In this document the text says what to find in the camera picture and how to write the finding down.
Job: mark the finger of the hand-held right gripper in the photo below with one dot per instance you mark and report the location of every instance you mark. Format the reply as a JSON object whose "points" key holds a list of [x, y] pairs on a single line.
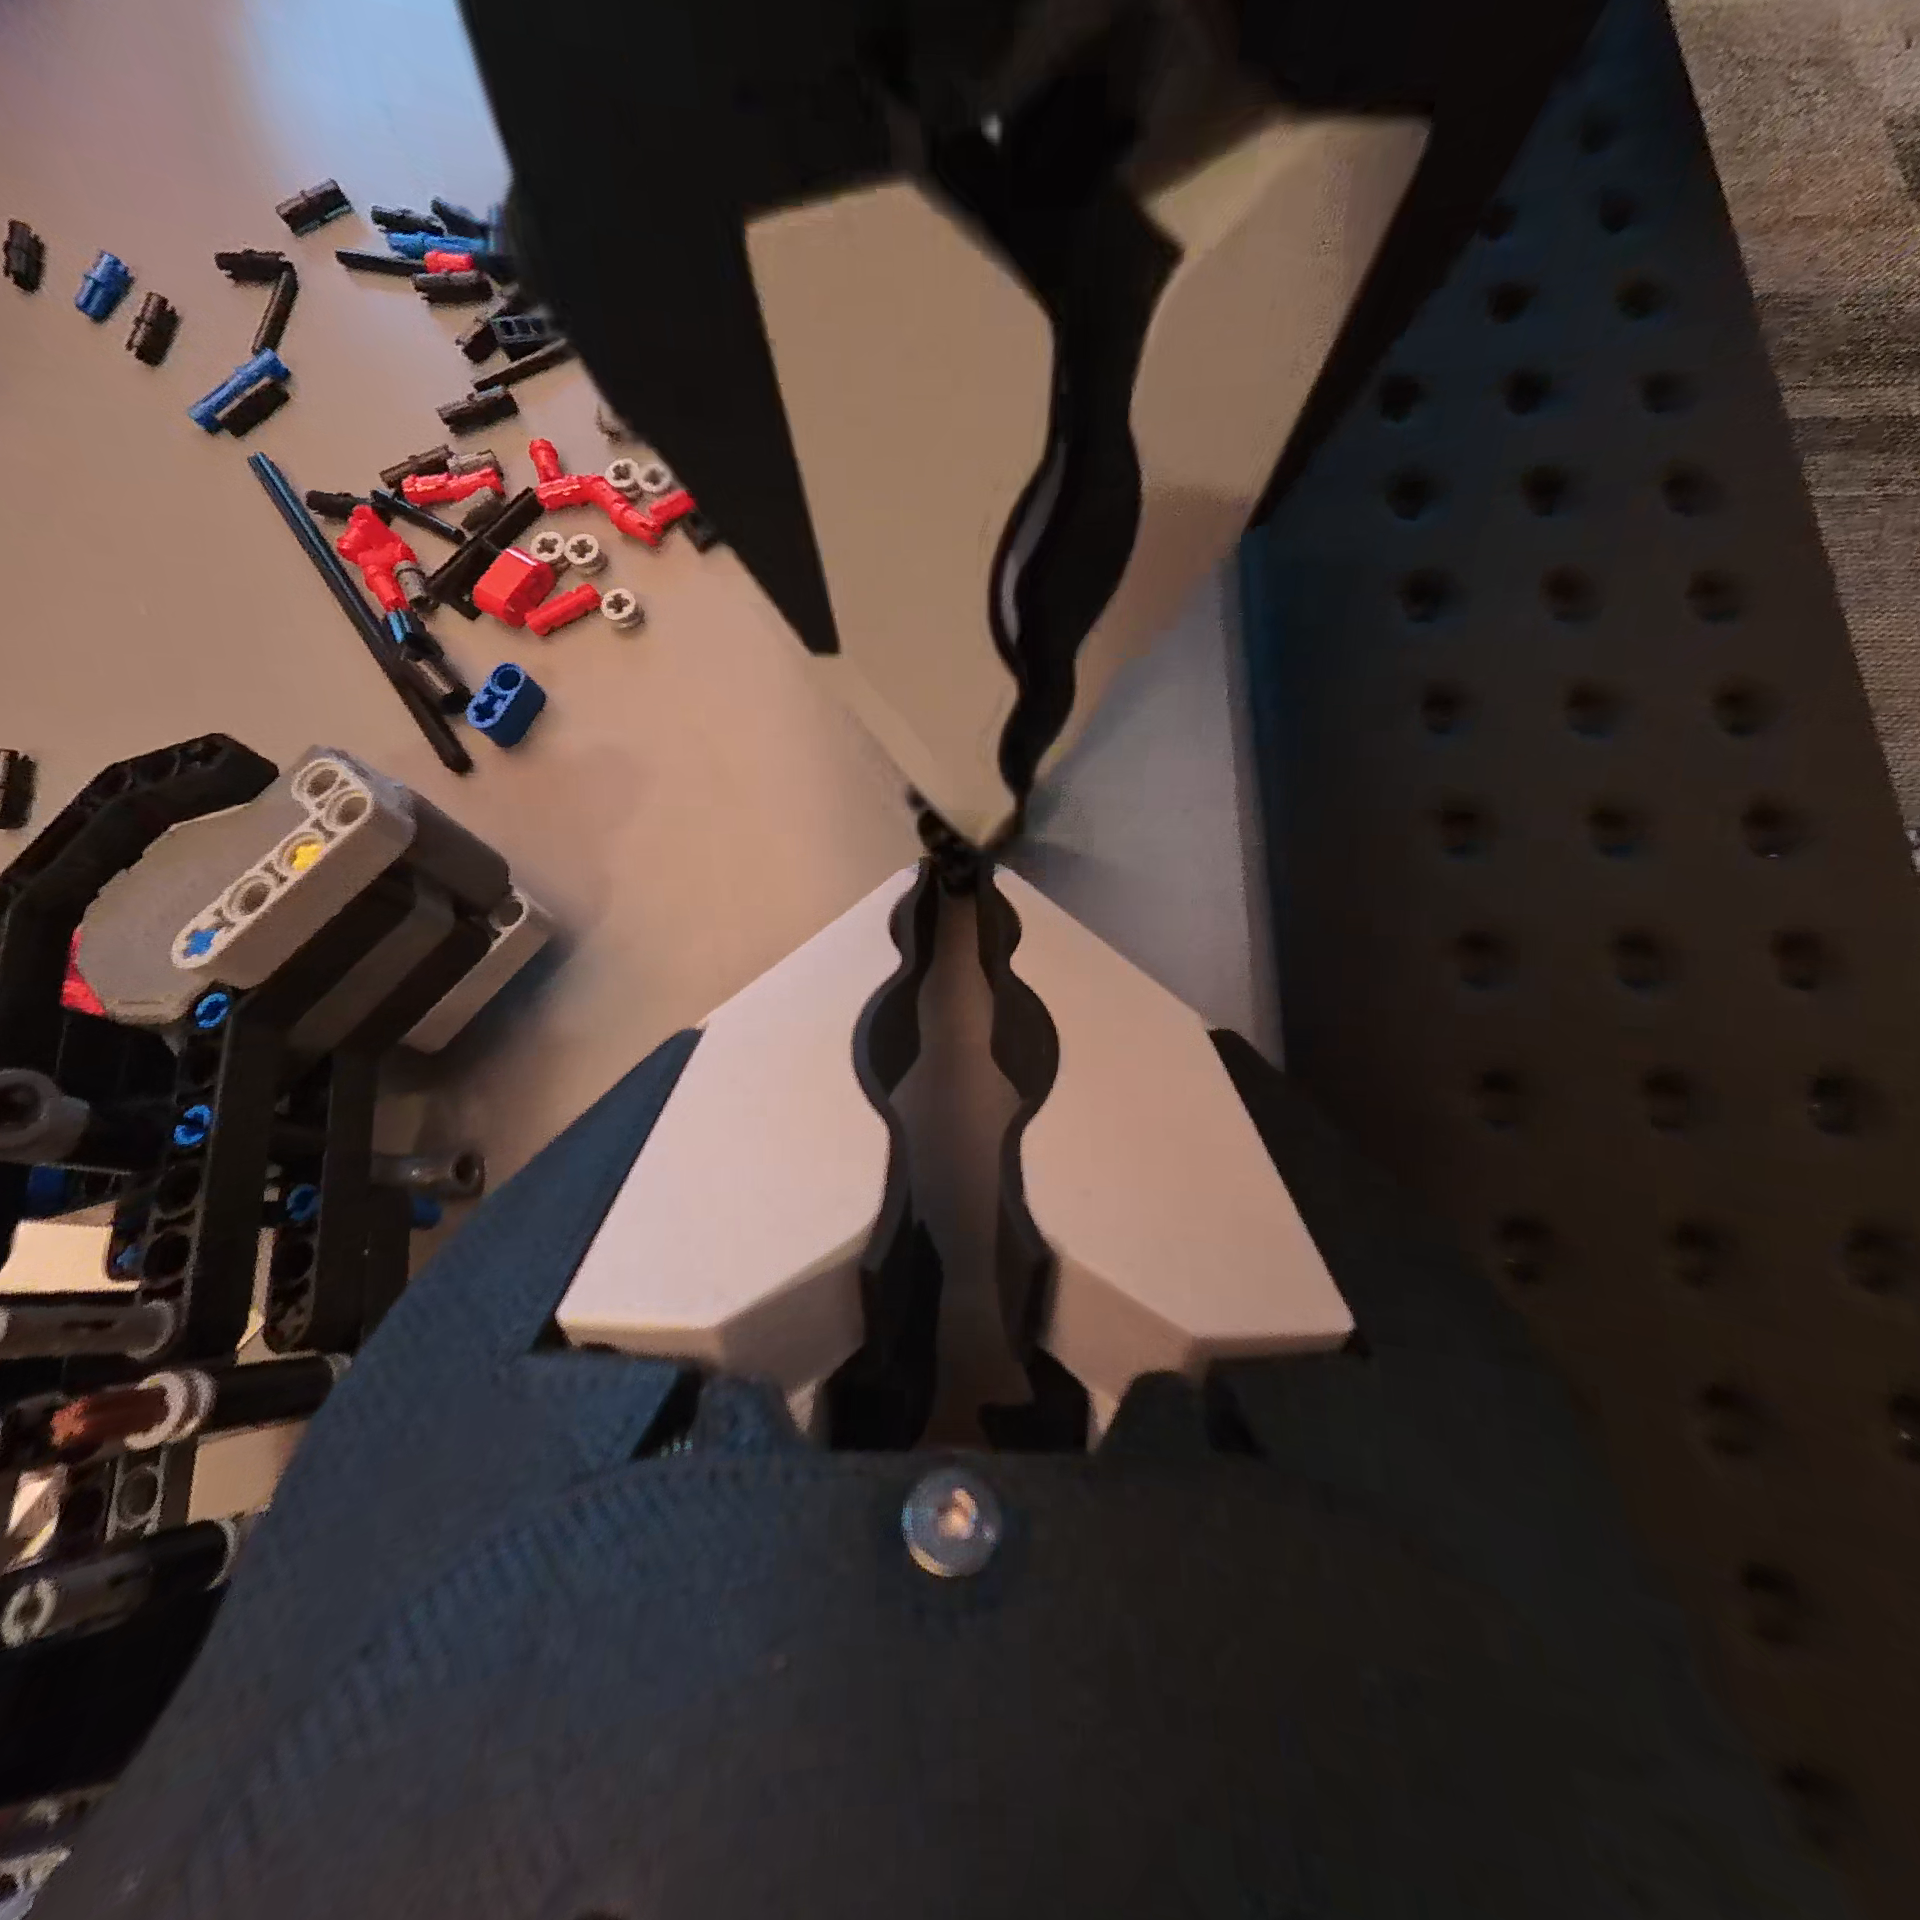
{"points": [[1260, 300], [900, 450]]}

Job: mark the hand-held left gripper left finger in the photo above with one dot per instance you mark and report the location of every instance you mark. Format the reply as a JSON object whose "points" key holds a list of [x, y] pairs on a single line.
{"points": [[721, 1170]]}

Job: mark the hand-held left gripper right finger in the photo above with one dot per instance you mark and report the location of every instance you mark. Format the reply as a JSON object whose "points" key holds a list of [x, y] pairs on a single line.
{"points": [[1184, 1201]]}

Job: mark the small black toy brick pin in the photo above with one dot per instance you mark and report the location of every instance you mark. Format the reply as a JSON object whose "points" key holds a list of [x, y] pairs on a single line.
{"points": [[950, 844], [12, 786]]}

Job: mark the grey desk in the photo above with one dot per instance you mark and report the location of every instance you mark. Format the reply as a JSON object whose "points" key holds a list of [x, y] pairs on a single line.
{"points": [[674, 780]]}

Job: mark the red toy brick block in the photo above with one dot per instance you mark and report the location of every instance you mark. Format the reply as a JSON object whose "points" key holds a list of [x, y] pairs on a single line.
{"points": [[515, 586]]}

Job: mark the blue toy brick connector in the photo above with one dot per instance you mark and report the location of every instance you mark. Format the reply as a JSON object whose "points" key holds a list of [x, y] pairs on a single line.
{"points": [[505, 705]]}

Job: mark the scattered small toy brick pieces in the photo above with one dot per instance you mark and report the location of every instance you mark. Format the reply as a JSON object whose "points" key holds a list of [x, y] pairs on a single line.
{"points": [[375, 546]]}

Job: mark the long black toy brick axle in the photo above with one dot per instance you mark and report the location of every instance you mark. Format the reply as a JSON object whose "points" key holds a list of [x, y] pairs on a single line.
{"points": [[339, 578]]}

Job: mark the dark perforated panel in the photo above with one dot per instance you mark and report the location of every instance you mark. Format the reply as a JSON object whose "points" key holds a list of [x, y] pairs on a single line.
{"points": [[1575, 749]]}

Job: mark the black toy brick vehicle frame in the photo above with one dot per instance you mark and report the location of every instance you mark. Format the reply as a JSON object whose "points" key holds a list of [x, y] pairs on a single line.
{"points": [[166, 930]]}

